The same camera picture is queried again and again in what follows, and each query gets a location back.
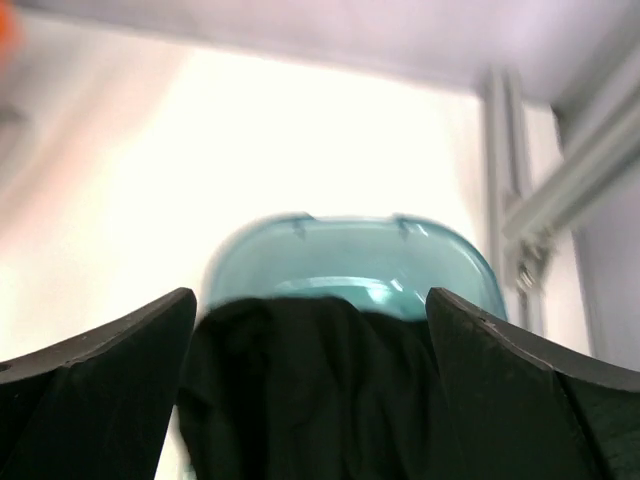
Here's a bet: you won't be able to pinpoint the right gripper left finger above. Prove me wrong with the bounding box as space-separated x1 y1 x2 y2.
1 288 197 480

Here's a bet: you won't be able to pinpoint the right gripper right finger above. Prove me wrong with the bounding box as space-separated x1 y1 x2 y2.
426 288 639 479

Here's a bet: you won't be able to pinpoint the black trousers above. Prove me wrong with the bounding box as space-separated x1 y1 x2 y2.
177 297 470 480

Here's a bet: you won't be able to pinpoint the orange trousers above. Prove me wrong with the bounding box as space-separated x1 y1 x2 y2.
0 1 21 62

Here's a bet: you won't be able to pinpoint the teal plastic basket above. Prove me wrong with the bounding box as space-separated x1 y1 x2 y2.
202 213 507 321

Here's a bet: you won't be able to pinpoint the aluminium frame posts right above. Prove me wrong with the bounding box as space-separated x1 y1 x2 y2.
483 69 639 355

